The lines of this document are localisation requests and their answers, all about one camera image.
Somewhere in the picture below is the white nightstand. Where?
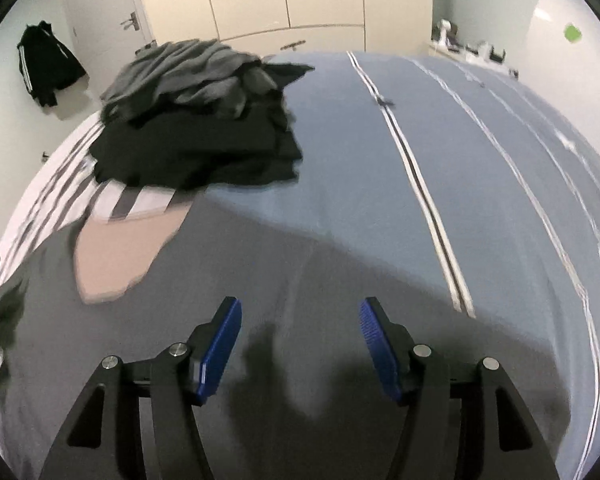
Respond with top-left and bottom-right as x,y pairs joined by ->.
427,40 -> 521,82

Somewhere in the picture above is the white headboard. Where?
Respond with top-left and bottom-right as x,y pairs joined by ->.
527,0 -> 600,131

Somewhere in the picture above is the dark grey garment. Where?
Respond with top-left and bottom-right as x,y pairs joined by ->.
100,39 -> 316,122

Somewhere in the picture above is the small white appliance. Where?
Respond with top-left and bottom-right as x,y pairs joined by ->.
432,19 -> 457,44

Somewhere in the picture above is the striped star bed sheet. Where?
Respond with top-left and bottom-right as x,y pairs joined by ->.
0,50 -> 600,480

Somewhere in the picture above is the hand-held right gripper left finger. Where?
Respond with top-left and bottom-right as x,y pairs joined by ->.
39,296 -> 242,480

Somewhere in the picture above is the black striped jacket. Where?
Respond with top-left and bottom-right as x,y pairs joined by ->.
17,21 -> 87,109

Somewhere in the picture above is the grey sweatshirt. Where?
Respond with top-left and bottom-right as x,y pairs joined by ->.
0,187 -> 576,480

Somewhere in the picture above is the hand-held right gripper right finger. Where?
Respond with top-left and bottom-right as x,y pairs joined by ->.
358,297 -> 561,480

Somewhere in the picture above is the black garment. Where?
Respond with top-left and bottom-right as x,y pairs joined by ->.
89,92 -> 304,192

